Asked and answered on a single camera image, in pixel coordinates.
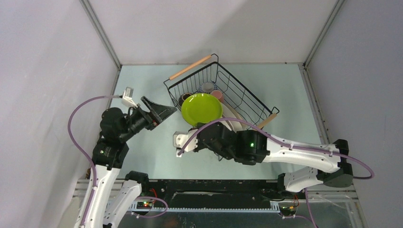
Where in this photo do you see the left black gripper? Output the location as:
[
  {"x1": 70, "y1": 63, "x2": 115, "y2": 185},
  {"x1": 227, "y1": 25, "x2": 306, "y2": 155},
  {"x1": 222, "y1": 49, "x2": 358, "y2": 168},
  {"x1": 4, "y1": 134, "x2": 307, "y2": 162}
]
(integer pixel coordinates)
[{"x1": 120, "y1": 95, "x2": 177, "y2": 140}]

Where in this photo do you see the lime green plate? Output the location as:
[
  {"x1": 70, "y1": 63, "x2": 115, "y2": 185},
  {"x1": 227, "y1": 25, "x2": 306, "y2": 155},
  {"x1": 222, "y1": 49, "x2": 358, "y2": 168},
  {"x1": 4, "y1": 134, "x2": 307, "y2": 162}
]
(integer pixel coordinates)
[{"x1": 181, "y1": 93, "x2": 223, "y2": 126}]

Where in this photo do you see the green rim Hao Wei plate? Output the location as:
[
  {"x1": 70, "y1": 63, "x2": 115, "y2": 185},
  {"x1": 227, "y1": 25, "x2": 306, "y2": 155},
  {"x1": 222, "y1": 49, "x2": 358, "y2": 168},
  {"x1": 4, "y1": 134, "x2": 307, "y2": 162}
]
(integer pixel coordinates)
[{"x1": 221, "y1": 103, "x2": 248, "y2": 132}]

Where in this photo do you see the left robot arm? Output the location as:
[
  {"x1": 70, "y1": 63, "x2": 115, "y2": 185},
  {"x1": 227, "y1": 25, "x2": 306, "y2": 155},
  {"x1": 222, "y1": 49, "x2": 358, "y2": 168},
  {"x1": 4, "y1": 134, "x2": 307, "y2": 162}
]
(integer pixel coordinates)
[{"x1": 67, "y1": 95, "x2": 176, "y2": 228}]

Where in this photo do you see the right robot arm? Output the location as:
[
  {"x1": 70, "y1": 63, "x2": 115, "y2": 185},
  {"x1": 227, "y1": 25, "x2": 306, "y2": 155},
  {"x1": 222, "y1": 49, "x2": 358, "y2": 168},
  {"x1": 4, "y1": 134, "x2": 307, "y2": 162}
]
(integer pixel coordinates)
[{"x1": 190, "y1": 123, "x2": 354, "y2": 199}]

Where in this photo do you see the dark brown glazed bowl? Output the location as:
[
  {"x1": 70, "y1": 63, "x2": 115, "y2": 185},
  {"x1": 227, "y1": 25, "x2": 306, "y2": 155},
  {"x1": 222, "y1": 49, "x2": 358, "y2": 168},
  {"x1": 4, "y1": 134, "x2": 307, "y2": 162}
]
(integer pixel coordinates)
[{"x1": 178, "y1": 93, "x2": 192, "y2": 107}]

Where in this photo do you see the large pink cup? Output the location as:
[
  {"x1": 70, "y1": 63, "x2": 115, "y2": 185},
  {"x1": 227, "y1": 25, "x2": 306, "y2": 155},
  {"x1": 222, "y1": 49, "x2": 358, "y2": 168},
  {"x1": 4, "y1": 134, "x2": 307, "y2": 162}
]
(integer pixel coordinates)
[{"x1": 210, "y1": 90, "x2": 224, "y2": 103}]

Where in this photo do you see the blue white patterned cup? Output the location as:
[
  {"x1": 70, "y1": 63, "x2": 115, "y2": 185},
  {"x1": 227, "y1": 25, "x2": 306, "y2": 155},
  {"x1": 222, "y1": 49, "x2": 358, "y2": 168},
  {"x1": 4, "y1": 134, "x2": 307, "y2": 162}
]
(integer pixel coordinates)
[{"x1": 198, "y1": 82, "x2": 217, "y2": 94}]

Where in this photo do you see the left controller board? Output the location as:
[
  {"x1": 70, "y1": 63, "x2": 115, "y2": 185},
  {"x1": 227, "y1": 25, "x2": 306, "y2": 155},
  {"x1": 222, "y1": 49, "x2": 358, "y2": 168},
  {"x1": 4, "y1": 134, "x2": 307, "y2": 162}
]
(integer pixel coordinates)
[{"x1": 135, "y1": 201, "x2": 154, "y2": 210}]

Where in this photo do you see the controller board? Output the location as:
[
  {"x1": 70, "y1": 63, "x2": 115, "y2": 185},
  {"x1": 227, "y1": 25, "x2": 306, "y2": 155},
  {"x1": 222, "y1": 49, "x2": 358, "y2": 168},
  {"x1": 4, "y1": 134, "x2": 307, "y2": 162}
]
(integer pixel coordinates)
[
  {"x1": 279, "y1": 206, "x2": 298, "y2": 218},
  {"x1": 135, "y1": 201, "x2": 154, "y2": 210}
]

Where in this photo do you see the right controller board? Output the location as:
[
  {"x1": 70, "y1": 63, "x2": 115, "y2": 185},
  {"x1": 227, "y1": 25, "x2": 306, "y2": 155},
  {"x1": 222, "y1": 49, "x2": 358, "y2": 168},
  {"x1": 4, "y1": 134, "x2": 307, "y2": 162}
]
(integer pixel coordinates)
[{"x1": 279, "y1": 206, "x2": 298, "y2": 218}]

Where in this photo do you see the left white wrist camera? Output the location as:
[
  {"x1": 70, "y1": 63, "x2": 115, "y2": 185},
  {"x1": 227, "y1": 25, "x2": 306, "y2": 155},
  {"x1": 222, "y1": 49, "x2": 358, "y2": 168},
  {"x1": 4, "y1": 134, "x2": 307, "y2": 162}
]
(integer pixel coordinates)
[{"x1": 121, "y1": 87, "x2": 138, "y2": 109}]

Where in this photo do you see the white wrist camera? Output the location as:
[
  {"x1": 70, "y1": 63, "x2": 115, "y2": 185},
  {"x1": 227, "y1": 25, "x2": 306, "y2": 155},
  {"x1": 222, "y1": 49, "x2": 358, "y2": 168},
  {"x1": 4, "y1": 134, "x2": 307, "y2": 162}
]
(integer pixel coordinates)
[
  {"x1": 121, "y1": 87, "x2": 138, "y2": 109},
  {"x1": 173, "y1": 129, "x2": 198, "y2": 157}
]

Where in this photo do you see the left wooden rack handle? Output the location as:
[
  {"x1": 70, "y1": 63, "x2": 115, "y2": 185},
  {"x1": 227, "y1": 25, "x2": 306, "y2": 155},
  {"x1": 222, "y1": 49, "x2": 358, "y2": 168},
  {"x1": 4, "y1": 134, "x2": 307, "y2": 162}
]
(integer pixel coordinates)
[{"x1": 168, "y1": 55, "x2": 212, "y2": 81}]

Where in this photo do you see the wooden rack handle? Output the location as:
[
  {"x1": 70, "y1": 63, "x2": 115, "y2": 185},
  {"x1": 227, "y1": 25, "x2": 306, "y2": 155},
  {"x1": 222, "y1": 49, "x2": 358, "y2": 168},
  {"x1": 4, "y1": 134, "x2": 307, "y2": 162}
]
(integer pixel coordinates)
[
  {"x1": 168, "y1": 55, "x2": 212, "y2": 81},
  {"x1": 257, "y1": 113, "x2": 277, "y2": 129}
]

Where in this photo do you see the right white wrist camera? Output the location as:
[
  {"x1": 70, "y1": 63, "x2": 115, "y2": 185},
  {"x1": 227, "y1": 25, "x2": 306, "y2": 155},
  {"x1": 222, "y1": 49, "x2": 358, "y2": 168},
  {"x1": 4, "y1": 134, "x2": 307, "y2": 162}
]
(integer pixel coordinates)
[{"x1": 173, "y1": 129, "x2": 198, "y2": 157}]

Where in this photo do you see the black wire dish rack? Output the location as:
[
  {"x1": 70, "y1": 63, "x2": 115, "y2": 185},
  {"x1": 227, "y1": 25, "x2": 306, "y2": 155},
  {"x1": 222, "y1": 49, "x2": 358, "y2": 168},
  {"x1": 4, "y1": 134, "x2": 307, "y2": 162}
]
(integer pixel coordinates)
[{"x1": 163, "y1": 53, "x2": 280, "y2": 162}]

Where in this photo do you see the right wooden rack handle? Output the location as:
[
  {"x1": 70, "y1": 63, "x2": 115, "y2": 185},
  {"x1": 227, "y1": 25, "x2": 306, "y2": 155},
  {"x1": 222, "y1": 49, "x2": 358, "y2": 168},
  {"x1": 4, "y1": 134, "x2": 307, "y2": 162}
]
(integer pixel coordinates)
[{"x1": 257, "y1": 113, "x2": 277, "y2": 129}]

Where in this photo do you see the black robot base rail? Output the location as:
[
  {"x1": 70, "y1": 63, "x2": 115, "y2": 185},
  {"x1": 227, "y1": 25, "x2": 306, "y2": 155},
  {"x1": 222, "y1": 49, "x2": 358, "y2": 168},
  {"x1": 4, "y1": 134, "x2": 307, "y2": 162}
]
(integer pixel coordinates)
[{"x1": 142, "y1": 179, "x2": 305, "y2": 210}]

